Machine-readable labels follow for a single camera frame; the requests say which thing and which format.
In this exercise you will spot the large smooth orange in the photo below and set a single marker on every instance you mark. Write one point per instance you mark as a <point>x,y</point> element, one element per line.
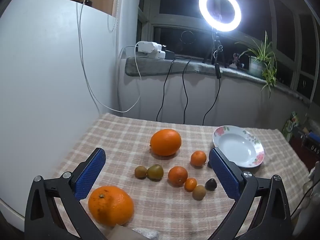
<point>166,142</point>

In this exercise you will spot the grey speckled object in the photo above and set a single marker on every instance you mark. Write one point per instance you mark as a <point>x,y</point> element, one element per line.
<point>147,234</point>

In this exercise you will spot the green printed bag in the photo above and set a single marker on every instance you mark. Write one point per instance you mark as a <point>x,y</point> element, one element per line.
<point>291,125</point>

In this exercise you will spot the white cloth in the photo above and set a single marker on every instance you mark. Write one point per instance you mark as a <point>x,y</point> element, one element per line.
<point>311,182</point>

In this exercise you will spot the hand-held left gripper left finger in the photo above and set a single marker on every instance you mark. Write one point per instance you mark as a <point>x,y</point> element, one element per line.
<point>90,172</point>

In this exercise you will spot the black power adapter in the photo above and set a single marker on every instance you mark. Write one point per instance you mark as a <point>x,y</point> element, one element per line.
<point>170,54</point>

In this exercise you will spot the small brown kiwi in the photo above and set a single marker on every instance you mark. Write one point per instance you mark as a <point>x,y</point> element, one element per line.
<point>140,172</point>
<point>199,192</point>

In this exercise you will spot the small black plug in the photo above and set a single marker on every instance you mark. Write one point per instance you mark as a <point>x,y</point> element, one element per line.
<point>88,2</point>

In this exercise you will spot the green spider plant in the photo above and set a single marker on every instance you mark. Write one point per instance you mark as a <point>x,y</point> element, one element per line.
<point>265,52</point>

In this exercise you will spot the beige checked tablecloth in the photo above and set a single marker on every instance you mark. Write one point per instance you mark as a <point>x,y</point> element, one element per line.
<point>125,140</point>

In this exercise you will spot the white cabinet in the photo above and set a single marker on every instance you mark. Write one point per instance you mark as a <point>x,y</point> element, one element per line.
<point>50,80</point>

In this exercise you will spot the pale plant pot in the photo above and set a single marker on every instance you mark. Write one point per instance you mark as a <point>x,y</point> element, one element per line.
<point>256,67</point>

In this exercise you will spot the greenish brown kiwi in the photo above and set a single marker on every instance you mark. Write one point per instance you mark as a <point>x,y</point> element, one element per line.
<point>155,171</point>

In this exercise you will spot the large dimpled orange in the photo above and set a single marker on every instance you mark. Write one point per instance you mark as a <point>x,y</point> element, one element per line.
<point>111,206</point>

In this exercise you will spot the grey windowsill mat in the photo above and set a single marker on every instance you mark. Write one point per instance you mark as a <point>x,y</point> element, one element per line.
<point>175,67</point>

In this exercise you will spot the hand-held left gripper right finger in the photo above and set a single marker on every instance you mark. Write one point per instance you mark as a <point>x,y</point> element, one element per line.
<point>225,177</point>

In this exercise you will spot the dark box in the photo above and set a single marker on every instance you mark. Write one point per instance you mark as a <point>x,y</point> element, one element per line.
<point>308,143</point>

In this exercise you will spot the white floral plate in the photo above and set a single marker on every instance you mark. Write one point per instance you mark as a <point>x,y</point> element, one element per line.
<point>237,145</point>

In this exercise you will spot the small figurine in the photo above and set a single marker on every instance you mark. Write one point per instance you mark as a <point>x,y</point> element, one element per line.
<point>236,60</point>

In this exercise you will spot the white power adapter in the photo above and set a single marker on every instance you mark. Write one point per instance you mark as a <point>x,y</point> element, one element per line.
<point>160,54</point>
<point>146,47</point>

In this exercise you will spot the medium mandarin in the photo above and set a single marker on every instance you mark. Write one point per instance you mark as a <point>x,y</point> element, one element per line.
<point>177,176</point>
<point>198,158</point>

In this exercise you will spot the window frame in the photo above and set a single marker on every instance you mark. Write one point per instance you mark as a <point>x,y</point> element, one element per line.
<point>155,20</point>

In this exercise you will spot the tiny mandarin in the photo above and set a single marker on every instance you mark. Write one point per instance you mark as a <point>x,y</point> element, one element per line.
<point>190,184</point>

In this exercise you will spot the beige object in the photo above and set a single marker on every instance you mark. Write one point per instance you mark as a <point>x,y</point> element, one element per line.
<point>120,233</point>

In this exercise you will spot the black tripod stand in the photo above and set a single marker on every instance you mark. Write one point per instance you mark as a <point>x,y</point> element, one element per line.
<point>217,51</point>

